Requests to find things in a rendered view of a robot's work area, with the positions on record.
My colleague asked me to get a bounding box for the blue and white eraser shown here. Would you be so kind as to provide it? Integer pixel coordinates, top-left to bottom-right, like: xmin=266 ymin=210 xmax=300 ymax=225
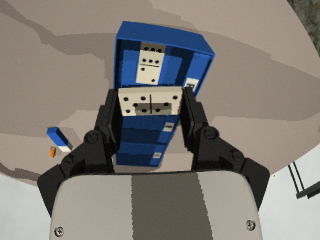
xmin=46 ymin=127 xmax=73 ymax=152

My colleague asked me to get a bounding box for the white domino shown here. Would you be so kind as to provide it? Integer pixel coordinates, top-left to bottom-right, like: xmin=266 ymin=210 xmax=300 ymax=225
xmin=118 ymin=86 xmax=183 ymax=116
xmin=136 ymin=41 xmax=166 ymax=85

